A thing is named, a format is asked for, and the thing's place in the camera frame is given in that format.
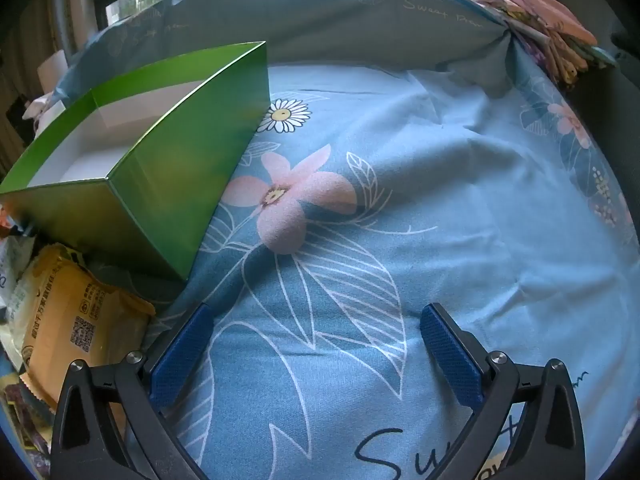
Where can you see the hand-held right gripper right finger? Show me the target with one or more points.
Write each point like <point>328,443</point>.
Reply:
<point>450,355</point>

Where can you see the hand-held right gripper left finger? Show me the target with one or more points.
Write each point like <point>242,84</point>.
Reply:
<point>180,360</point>

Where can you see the orange snack packet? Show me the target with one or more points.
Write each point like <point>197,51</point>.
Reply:
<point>75,310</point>

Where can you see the green cardboard box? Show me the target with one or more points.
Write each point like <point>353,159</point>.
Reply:
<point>165,185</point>

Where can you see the blue floral bedsheet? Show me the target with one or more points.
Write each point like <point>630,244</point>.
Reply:
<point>400,210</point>

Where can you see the dark purple snack packet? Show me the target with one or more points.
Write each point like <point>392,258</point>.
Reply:
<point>22,425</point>

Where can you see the cream green snack packet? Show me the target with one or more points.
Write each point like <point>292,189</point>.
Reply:
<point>12,270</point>

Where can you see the white paper roll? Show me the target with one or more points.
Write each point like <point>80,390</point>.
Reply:
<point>52,72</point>

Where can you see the beige curtain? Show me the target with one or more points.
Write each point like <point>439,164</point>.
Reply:
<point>25,60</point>

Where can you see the folded pink floral quilt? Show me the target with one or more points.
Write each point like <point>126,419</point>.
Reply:
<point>550,25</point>

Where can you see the blue floral pillow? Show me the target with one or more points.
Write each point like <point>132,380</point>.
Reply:
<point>325,25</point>

